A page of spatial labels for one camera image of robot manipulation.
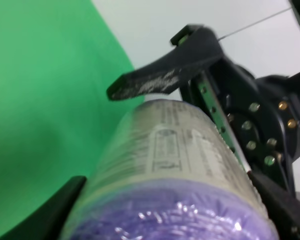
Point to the purple white bag roll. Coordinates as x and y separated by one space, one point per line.
168 175

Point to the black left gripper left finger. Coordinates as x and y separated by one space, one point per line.
46 223

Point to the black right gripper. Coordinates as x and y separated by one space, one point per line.
258 116

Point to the green table cloth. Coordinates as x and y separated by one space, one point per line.
57 58

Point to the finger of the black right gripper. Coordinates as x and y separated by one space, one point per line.
196 47

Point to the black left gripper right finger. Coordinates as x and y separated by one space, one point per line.
283 209

